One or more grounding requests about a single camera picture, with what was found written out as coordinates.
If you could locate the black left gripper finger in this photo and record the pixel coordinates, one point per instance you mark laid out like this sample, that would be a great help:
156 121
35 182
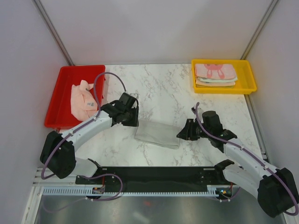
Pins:
135 117
128 122

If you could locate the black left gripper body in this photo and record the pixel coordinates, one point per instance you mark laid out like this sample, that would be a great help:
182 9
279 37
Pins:
128 113

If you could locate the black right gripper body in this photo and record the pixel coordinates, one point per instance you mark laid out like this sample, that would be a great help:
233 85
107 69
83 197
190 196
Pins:
198 129

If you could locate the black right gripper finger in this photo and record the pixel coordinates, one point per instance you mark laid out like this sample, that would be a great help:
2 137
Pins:
187 132
194 136

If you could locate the grey towel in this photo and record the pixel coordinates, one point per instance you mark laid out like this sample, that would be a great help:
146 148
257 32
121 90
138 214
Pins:
158 134

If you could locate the light pink towel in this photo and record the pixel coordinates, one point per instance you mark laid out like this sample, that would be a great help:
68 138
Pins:
80 95

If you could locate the orange fox towel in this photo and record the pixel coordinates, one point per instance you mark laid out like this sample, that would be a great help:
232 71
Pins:
205 84

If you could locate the mint green towel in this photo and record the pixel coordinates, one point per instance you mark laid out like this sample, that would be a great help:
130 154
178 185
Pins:
207 80

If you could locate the pink patterned towel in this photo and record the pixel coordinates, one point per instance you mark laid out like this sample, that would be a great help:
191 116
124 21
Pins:
215 71

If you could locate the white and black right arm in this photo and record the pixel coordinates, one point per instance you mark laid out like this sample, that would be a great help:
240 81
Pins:
275 189

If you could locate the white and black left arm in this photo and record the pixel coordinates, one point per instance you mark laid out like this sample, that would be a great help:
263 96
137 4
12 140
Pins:
59 151

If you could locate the white towel label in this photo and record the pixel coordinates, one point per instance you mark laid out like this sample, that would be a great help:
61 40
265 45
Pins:
91 105

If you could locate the red plastic bin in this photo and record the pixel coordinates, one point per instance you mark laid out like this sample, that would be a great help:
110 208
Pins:
59 111

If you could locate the yellow plastic bin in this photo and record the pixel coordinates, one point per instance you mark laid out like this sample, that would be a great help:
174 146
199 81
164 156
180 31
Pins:
244 85

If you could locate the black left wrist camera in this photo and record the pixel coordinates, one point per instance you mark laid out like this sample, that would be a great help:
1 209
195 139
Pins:
129 100

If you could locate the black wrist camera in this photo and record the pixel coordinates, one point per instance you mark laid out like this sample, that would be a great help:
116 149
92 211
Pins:
129 100
212 122

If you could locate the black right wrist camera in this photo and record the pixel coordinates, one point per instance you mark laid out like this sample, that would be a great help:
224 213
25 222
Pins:
212 122

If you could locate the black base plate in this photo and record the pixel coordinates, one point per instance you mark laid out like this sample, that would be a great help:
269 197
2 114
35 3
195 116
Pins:
165 179

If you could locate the white slotted cable duct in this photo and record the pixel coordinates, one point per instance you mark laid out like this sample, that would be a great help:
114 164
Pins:
92 191

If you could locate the left corner aluminium post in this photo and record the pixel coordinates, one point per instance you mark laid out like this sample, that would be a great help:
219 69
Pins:
53 31

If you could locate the corner aluminium post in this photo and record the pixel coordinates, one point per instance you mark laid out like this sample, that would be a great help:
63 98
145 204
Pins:
260 27
53 31

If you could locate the right corner aluminium post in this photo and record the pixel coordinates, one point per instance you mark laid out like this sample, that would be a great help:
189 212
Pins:
260 27

